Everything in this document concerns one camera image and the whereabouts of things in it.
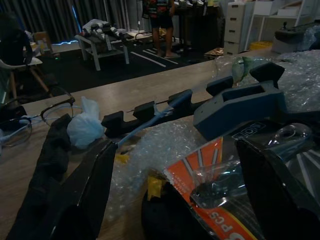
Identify blue grey printed part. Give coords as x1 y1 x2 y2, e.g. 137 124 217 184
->
193 83 288 141

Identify small cardboard box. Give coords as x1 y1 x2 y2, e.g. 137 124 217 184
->
33 31 54 54

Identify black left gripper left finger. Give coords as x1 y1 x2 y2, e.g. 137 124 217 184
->
6 139 118 240

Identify white shelf frame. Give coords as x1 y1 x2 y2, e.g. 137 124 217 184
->
244 0 312 51

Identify white low bench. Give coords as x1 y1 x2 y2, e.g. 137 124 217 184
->
74 33 131 71

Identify light blue plastic bag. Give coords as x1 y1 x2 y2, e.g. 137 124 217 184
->
66 96 106 150

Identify clear bubble wrap sheet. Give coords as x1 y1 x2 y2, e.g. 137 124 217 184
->
274 48 320 121
109 121 203 221

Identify yellow tape piece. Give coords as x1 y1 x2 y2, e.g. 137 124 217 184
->
146 174 166 201
116 153 130 164

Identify grey joystick controller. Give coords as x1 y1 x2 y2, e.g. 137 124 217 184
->
271 21 315 54

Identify white drawer cabinet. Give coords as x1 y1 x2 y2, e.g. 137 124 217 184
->
223 2 248 55

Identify black table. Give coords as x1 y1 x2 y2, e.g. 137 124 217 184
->
174 3 226 50

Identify standing person in shorts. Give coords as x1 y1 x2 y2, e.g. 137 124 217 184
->
142 0 181 59

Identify brown cardboard piece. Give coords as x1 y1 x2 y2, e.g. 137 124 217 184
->
203 47 226 60

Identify small black device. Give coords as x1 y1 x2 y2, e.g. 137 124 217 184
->
0 104 28 131

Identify black fabric piece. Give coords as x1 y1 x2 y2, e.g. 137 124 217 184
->
26 113 75 193

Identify black floor mat white lines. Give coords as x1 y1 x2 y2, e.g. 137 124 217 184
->
37 41 216 95

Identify yellow crate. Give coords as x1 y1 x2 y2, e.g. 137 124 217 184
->
249 41 273 52

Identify black plastic object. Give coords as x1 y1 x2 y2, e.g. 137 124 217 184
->
141 179 211 240

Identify dark grey curtain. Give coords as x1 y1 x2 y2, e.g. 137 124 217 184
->
9 0 145 45

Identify orange black blister pack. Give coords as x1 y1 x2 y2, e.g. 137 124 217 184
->
162 117 320 240

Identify grey black equipment pile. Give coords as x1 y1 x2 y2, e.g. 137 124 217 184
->
82 18 127 42

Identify black frame eyeglasses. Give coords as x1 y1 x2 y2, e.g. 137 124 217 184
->
0 92 76 149

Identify black notched foam strip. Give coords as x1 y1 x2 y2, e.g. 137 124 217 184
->
101 61 286 138

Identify seated person dark clothes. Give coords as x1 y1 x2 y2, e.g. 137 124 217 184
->
0 12 33 66

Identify light blue cable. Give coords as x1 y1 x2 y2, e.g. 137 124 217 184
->
116 96 192 147

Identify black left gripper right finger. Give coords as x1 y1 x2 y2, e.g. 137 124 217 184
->
236 139 320 240

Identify white chair wooden legs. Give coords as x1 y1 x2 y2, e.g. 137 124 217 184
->
0 56 52 101

